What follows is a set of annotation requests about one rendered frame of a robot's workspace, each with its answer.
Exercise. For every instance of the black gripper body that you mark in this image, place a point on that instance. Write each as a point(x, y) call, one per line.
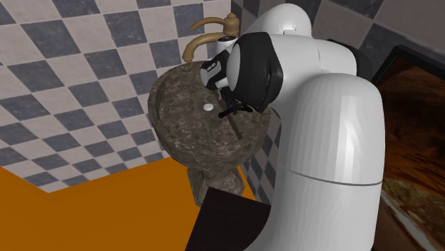
point(230, 98)

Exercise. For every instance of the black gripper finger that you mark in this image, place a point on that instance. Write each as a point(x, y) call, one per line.
point(245, 108)
point(227, 112)

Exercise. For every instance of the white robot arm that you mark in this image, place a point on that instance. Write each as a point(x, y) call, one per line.
point(326, 139)

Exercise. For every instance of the white sink drain plug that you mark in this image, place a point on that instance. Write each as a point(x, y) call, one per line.
point(208, 107)

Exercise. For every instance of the brass faucet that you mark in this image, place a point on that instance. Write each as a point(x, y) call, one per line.
point(203, 39)

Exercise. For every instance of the dark robot stand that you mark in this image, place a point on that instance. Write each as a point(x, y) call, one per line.
point(226, 222)

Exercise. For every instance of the brown marble pedestal sink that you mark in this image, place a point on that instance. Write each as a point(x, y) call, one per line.
point(187, 132)

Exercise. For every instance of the black-framed brown wall picture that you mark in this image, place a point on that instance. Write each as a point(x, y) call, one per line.
point(413, 139)

